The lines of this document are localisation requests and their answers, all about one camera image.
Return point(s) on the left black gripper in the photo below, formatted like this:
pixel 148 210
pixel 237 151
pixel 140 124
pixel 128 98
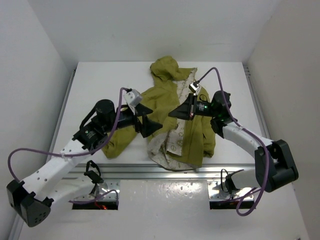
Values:
pixel 148 125

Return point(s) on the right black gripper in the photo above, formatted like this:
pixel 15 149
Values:
pixel 186 110

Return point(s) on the olive green hooded jacket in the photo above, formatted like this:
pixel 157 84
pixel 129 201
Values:
pixel 179 144

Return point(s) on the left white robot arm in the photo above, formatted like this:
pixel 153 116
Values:
pixel 33 197

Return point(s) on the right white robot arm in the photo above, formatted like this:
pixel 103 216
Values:
pixel 274 166

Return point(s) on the white front cover panel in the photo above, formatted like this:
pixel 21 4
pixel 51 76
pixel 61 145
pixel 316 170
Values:
pixel 158 210

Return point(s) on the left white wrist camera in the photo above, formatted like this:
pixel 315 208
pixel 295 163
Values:
pixel 132 98

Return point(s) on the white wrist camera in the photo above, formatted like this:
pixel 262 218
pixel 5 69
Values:
pixel 132 98
pixel 195 87

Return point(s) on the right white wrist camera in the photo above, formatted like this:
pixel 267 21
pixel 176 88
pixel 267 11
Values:
pixel 195 87

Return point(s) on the aluminium frame rail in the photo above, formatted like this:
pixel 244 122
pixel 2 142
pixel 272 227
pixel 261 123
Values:
pixel 156 172

